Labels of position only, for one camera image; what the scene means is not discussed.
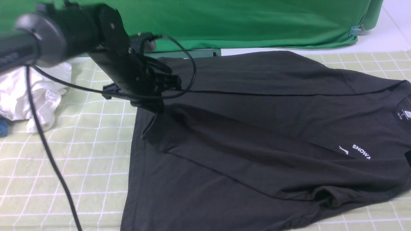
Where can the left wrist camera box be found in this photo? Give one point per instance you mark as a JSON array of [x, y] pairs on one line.
[[143, 42]]

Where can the green backdrop cloth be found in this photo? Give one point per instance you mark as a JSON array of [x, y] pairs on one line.
[[231, 24]]

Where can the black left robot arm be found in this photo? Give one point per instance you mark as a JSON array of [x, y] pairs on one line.
[[50, 36]]

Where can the dark green metal base bar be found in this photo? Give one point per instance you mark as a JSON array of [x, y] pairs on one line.
[[196, 53]]

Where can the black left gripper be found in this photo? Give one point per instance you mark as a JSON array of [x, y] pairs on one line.
[[136, 78]]

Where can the blue binder clip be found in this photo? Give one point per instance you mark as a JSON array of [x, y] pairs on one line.
[[357, 30]]

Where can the dark gray long-sleeved shirt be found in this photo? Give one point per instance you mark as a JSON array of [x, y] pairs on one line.
[[268, 141]]

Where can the light green checkered table mat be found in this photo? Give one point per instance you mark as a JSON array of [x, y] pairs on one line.
[[91, 140]]

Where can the white crumpled garment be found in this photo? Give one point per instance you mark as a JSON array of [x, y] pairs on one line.
[[14, 103]]

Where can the blue garment piece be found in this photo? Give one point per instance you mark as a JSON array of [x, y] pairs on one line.
[[4, 127]]

